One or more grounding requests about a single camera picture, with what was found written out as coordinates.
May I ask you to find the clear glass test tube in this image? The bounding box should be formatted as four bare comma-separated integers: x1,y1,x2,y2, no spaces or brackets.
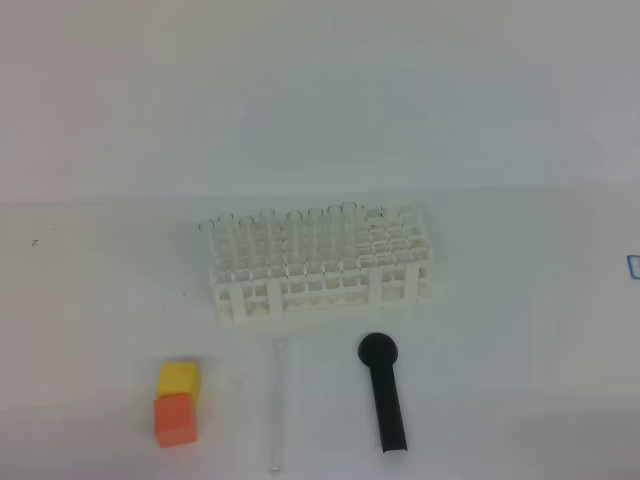
269,338,287,475

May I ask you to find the white test tube rack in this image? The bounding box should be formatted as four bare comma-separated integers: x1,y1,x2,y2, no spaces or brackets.
210,203,432,324

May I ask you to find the black scoop tool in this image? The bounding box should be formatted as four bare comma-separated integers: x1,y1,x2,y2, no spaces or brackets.
357,332,408,453

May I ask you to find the yellow foam cube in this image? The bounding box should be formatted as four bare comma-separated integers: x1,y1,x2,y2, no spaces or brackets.
156,361,201,405

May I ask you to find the orange foam cube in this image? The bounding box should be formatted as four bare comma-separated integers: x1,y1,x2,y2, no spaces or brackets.
154,393,197,448

